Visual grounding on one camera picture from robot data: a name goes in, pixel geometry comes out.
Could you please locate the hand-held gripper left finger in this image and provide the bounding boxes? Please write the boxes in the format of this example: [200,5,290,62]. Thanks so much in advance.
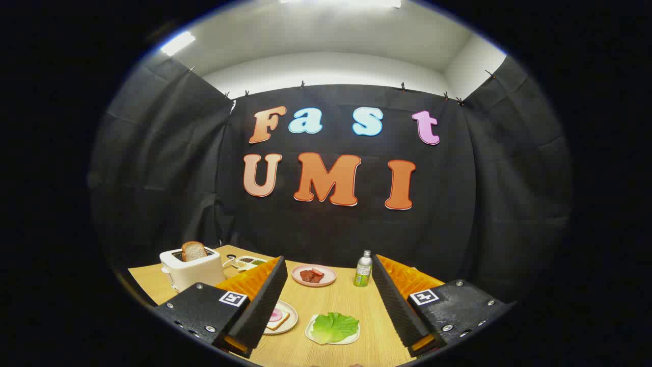
[154,256,289,359]

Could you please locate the black backdrop cloth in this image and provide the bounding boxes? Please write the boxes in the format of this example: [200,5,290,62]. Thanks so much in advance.
[88,55,574,306]

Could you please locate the divided white seasoning dish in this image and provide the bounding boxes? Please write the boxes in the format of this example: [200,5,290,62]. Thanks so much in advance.
[232,256,268,271]

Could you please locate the plain bread slice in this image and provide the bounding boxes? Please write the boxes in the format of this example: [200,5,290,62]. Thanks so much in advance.
[182,241,208,263]

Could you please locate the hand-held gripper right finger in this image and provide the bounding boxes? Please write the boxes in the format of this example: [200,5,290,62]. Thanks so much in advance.
[371,254,516,358]

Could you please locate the pink plate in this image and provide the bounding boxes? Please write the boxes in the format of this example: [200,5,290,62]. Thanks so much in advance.
[292,264,337,287]

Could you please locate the white toaster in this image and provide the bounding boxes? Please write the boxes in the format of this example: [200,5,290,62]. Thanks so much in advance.
[159,246,226,293]

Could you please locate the green lettuce leaf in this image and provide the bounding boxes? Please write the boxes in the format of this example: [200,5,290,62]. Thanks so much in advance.
[311,312,360,344]

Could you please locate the round white plate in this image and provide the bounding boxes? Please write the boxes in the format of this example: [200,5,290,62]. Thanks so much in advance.
[263,300,298,335]

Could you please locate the silver green drink bottle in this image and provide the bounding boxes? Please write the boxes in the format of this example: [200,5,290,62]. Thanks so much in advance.
[354,250,373,287]

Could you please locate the oblong white plate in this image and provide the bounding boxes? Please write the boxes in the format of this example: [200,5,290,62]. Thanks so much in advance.
[305,314,361,346]

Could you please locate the square toast slice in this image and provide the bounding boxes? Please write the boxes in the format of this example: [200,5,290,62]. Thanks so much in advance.
[266,307,291,332]

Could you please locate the ceiling light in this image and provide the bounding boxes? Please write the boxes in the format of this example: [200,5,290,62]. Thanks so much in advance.
[279,0,403,9]
[160,32,196,57]

